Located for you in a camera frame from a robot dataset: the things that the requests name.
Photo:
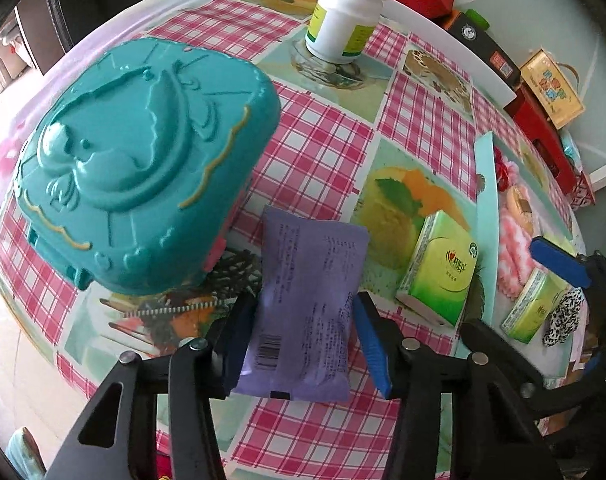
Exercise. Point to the teal plastic case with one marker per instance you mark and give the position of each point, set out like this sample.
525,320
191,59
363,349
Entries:
133,170

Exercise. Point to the pink white striped towel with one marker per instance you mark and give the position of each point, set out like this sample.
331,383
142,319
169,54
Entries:
513,245

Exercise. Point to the purple wipes packet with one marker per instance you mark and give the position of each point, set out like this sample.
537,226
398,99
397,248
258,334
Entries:
303,300

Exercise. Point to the teal wipes pack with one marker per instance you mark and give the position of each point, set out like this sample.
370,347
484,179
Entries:
570,152

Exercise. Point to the green plastic knob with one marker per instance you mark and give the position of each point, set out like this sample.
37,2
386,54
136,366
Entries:
478,19

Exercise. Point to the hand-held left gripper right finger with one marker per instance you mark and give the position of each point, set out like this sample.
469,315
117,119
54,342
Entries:
373,345

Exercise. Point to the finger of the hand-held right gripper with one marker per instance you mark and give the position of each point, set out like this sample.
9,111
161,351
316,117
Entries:
503,347
558,262

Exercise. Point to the white medicine bottle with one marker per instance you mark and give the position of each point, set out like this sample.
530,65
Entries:
345,15

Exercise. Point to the black box with orange label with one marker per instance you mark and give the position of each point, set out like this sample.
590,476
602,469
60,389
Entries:
488,45

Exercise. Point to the pink floral scrunchie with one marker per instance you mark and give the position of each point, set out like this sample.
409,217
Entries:
520,205

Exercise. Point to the leopard print cloth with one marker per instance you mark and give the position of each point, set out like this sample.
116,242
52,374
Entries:
563,317

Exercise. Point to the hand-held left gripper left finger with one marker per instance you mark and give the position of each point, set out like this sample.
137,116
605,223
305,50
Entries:
238,345

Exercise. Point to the green tissue pack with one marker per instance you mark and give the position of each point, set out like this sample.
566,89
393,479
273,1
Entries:
530,305
440,270

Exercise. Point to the teal-edged shallow box tray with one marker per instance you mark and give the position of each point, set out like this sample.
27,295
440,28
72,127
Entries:
485,210

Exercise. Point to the red patterned box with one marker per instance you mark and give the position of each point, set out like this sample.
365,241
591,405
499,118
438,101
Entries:
583,185

